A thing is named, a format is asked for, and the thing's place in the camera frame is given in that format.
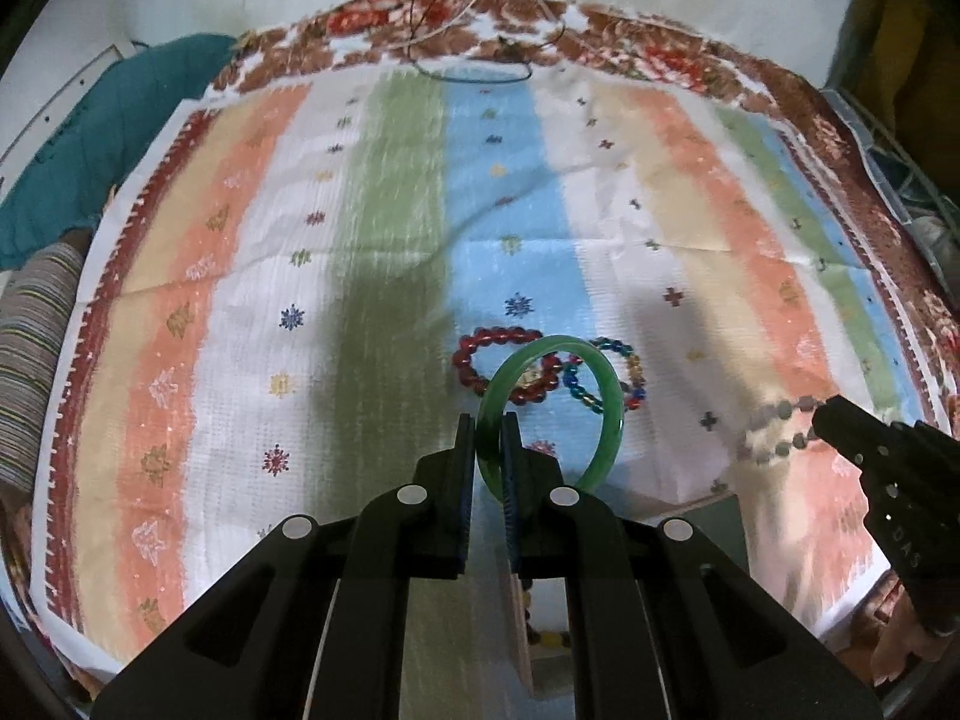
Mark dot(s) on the green jade bangle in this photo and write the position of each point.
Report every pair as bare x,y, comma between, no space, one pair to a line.
609,405

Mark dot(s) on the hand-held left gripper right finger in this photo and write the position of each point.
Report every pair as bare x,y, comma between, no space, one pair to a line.
513,495

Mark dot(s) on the striped pastel mat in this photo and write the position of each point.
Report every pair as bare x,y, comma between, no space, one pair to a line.
300,277

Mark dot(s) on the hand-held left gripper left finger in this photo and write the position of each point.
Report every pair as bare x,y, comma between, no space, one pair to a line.
465,495

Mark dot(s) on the grey striped pillow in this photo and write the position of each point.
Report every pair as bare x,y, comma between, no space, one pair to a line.
37,360

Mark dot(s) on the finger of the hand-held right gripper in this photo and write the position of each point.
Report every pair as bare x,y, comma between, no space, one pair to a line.
862,461
870,431

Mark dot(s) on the teal pillow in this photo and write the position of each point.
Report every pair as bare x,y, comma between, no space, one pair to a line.
90,135

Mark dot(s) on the mustard yellow garment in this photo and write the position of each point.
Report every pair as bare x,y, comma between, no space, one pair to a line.
915,22

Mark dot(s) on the silver metal tin box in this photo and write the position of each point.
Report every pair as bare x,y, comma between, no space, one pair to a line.
720,532

